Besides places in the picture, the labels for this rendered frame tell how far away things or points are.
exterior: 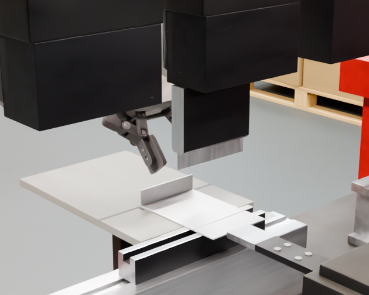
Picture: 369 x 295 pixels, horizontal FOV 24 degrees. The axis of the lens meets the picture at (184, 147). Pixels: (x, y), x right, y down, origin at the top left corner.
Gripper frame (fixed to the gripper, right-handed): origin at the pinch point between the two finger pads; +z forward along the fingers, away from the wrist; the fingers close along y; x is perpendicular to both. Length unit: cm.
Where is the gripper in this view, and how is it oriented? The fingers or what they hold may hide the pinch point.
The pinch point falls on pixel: (172, 151)
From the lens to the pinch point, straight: 104.4
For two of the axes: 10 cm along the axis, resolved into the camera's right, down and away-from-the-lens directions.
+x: -5.0, 4.2, 7.5
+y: 7.5, -2.1, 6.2
